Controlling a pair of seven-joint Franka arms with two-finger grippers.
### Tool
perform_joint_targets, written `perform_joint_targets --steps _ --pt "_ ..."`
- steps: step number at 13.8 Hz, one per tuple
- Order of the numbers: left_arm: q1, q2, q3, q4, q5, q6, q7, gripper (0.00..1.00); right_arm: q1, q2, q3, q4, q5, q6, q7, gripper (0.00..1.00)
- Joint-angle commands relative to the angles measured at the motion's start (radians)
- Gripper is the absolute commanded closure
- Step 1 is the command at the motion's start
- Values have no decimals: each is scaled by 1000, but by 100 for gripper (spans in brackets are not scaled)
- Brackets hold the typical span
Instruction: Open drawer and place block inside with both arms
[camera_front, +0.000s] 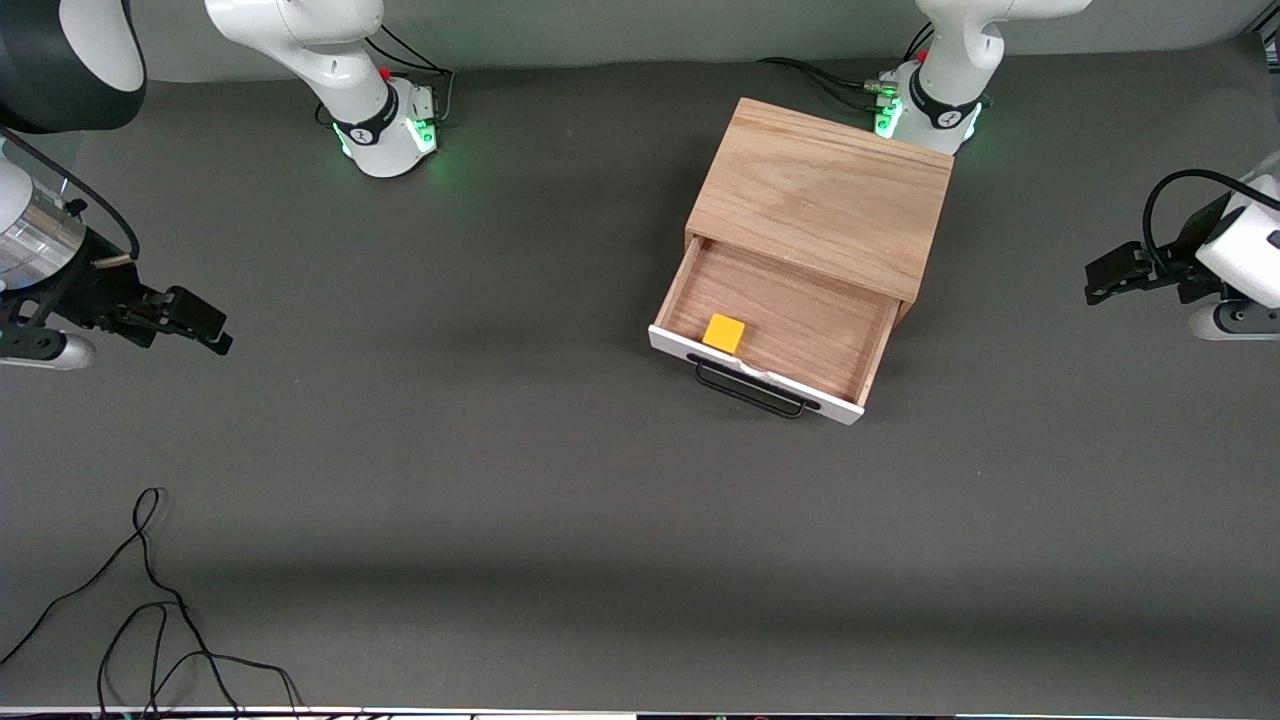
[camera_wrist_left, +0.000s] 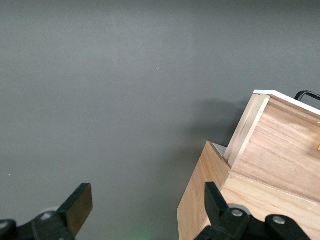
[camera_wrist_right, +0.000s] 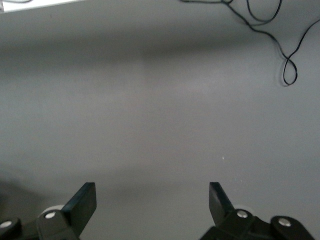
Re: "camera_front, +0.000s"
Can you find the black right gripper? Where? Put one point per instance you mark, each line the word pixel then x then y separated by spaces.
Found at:
pixel 97 291

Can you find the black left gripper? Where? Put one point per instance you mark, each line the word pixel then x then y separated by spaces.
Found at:
pixel 1190 247

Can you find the yellow wooden block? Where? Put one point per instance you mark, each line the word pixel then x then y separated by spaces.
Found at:
pixel 724 334

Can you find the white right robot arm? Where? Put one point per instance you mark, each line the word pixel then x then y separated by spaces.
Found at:
pixel 350 60

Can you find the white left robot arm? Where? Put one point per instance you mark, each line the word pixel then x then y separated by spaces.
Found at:
pixel 950 60

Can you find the wooden drawer cabinet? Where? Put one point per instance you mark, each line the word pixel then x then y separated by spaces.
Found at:
pixel 820 190

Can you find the dark grey table mat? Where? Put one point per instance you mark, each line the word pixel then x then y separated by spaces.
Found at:
pixel 500 500

